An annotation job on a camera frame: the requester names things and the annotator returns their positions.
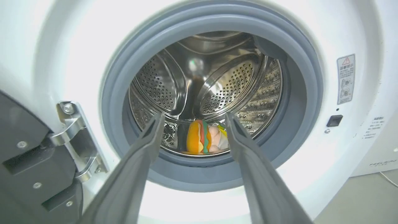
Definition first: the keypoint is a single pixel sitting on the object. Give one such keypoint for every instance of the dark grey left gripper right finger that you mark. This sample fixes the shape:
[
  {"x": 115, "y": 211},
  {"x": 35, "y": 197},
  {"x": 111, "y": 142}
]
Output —
[{"x": 261, "y": 180}]

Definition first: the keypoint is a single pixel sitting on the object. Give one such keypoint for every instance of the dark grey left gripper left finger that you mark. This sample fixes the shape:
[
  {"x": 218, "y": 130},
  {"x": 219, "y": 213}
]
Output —
[{"x": 130, "y": 180}]

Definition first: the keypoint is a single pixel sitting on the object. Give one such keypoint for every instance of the hamburger plush toy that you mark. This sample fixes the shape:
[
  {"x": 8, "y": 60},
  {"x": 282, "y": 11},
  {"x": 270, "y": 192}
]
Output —
[{"x": 200, "y": 137}]

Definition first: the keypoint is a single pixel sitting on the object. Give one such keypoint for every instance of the white front-load washing machine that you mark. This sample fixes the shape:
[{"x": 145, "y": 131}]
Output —
[{"x": 342, "y": 140}]

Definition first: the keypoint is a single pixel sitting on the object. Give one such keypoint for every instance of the dark grey washing machine door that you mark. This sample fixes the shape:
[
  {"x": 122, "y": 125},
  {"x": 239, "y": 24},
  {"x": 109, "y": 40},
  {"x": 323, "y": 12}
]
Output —
[{"x": 28, "y": 161}]

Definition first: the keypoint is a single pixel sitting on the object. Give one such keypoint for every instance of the chrome door hinge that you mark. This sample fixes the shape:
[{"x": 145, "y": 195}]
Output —
[{"x": 76, "y": 137}]

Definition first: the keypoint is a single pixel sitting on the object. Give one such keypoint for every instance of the black door latch socket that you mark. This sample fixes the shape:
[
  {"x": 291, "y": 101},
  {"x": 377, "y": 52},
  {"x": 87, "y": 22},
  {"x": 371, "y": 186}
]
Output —
[{"x": 334, "y": 120}]

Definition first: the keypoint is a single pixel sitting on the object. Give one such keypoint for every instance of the grey rubber door gasket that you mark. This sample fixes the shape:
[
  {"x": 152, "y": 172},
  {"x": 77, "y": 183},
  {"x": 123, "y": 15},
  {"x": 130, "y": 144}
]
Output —
[{"x": 298, "y": 93}]

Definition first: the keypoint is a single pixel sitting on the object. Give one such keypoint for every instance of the stainless steel perforated drum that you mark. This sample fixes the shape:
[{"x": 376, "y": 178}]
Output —
[{"x": 186, "y": 81}]

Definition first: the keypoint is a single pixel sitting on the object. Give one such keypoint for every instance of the printed text sticker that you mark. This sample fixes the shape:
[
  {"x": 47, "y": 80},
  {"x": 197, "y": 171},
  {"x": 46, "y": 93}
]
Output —
[{"x": 371, "y": 128}]

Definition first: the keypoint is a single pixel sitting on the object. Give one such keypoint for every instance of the warning sticker label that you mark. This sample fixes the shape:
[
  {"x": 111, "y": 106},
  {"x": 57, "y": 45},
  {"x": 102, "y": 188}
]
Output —
[{"x": 345, "y": 79}]

